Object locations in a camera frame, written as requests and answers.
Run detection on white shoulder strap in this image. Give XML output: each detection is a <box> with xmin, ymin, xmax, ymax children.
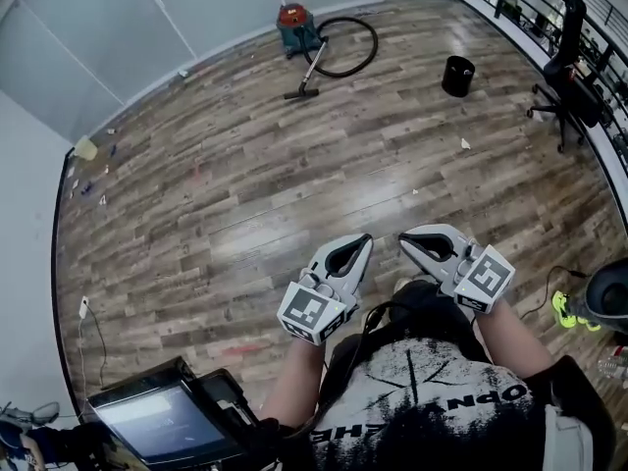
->
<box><xmin>543</xmin><ymin>403</ymin><xmax>596</xmax><ymax>471</ymax></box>

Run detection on black office chair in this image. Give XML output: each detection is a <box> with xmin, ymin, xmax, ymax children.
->
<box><xmin>526</xmin><ymin>0</ymin><xmax>602</xmax><ymax>154</ymax></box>

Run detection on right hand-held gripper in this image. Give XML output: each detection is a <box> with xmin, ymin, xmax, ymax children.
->
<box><xmin>397</xmin><ymin>223</ymin><xmax>517</xmax><ymax>315</ymax></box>

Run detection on black round waste bin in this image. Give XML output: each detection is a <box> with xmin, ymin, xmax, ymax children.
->
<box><xmin>441</xmin><ymin>55</ymin><xmax>477</xmax><ymax>99</ymax></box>

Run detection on vacuum hose and wand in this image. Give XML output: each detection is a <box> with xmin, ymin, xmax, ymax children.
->
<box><xmin>300</xmin><ymin>15</ymin><xmax>381</xmax><ymax>79</ymax></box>

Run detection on black floor cable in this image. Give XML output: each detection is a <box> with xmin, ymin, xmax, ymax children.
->
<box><xmin>519</xmin><ymin>264</ymin><xmax>591</xmax><ymax>324</ymax></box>

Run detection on yellow bucket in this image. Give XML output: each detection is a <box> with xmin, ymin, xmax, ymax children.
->
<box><xmin>73</xmin><ymin>134</ymin><xmax>100</xmax><ymax>162</ymax></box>

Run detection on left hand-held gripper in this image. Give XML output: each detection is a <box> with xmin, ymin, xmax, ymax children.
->
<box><xmin>277</xmin><ymin>233</ymin><xmax>375</xmax><ymax>348</ymax></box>

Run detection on person's left forearm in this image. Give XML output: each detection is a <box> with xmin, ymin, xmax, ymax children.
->
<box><xmin>259</xmin><ymin>336</ymin><xmax>328</xmax><ymax>422</ymax></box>

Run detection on black metal railing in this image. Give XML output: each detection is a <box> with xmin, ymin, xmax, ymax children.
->
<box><xmin>453</xmin><ymin>0</ymin><xmax>628</xmax><ymax>176</ymax></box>

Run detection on person's right forearm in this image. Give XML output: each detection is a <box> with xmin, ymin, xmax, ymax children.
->
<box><xmin>472</xmin><ymin>299</ymin><xmax>556</xmax><ymax>380</ymax></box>

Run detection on chest-mounted tablet screen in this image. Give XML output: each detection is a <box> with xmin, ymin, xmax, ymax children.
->
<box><xmin>86</xmin><ymin>355</ymin><xmax>247</xmax><ymax>468</ymax></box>

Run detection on person's black trousers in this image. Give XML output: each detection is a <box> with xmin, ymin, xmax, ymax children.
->
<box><xmin>327</xmin><ymin>280</ymin><xmax>493</xmax><ymax>363</ymax></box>

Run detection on thin charger cable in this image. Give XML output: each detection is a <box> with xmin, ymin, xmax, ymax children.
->
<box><xmin>77</xmin><ymin>311</ymin><xmax>110</xmax><ymax>393</ymax></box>

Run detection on clear plastic water bottle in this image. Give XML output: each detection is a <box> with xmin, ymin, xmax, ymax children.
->
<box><xmin>595</xmin><ymin>345</ymin><xmax>628</xmax><ymax>388</ymax></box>

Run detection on person's black white printed T-shirt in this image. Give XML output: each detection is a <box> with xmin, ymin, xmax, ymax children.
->
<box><xmin>274</xmin><ymin>336</ymin><xmax>620</xmax><ymax>471</ymax></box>

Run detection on red and teal vacuum cleaner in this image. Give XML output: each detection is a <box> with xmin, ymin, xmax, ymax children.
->
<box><xmin>275</xmin><ymin>2</ymin><xmax>323</xmax><ymax>61</ymax></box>

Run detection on black body-worn cable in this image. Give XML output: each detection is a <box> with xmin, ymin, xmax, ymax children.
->
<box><xmin>312</xmin><ymin>300</ymin><xmax>409</xmax><ymax>437</ymax></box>

